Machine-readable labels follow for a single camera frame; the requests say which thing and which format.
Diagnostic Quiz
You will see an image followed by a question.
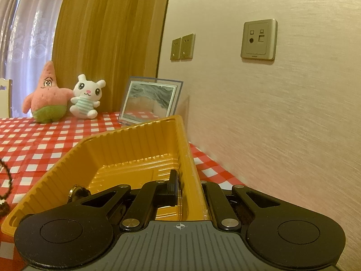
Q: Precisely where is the cream wooden chair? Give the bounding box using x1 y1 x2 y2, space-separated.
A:
0 77 13 118

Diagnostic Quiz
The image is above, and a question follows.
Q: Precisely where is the sheer lace curtain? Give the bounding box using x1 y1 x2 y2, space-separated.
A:
0 0 69 119

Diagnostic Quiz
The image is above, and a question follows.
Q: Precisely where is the framed picture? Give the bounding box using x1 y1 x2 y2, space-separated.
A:
118 76 184 126

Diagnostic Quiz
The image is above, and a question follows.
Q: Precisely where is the brown bead necklace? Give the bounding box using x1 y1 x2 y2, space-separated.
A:
0 158 13 218

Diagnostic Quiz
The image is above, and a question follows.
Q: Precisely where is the yellow plastic tray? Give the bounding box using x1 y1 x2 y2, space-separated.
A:
1 115 212 236

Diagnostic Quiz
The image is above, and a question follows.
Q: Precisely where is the silver ring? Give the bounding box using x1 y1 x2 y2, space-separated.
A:
68 185 91 204

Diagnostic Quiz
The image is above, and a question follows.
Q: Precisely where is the pink starfish plush toy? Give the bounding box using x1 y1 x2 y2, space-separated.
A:
23 61 74 124

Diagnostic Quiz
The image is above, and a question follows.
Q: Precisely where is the red checkered tablecloth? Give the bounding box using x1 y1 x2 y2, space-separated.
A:
0 111 249 271

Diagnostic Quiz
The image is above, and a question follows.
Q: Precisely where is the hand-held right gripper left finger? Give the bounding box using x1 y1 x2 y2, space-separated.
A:
69 179 172 231

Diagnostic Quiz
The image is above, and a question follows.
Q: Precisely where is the beige wall socket plate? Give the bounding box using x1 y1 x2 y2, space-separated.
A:
240 19 278 62

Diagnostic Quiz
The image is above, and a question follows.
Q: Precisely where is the wooden door panel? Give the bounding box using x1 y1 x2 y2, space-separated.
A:
52 0 173 113

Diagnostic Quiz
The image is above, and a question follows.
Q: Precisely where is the white bear plush toy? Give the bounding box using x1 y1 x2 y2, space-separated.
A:
69 74 107 119

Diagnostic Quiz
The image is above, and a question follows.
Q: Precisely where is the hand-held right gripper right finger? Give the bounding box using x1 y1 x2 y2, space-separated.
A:
200 180 285 230

